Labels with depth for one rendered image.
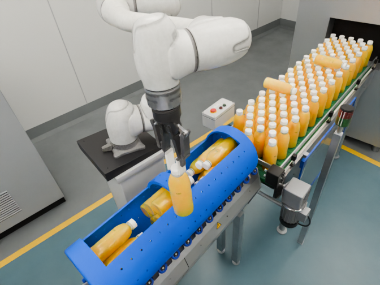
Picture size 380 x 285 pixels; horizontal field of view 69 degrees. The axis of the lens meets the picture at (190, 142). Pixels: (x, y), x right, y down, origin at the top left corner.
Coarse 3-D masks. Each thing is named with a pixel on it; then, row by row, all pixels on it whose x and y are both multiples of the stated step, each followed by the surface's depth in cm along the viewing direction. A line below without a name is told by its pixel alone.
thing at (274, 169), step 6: (270, 168) 143; (276, 168) 143; (282, 168) 143; (264, 174) 148; (270, 174) 141; (276, 174) 140; (282, 174) 141; (270, 180) 144; (276, 180) 141; (282, 180) 143; (276, 186) 143
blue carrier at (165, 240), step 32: (224, 128) 134; (192, 160) 143; (224, 160) 121; (256, 160) 133; (192, 192) 110; (224, 192) 120; (160, 224) 101; (192, 224) 109; (96, 256) 90; (128, 256) 93; (160, 256) 100
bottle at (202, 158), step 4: (220, 140) 140; (216, 144) 138; (208, 148) 138; (212, 148) 136; (204, 152) 135; (208, 152) 135; (200, 156) 135; (204, 156) 133; (200, 160) 133; (204, 160) 133
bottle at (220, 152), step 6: (228, 138) 135; (222, 144) 132; (228, 144) 132; (234, 144) 133; (216, 150) 129; (222, 150) 129; (228, 150) 131; (210, 156) 127; (216, 156) 127; (222, 156) 128; (210, 162) 127; (216, 162) 127
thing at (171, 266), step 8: (256, 176) 150; (248, 184) 147; (240, 192) 143; (224, 200) 137; (232, 200) 139; (224, 208) 136; (216, 216) 133; (208, 224) 130; (192, 240) 124; (184, 248) 121; (192, 248) 123; (184, 256) 121; (176, 264) 118; (168, 272) 116; (160, 280) 113
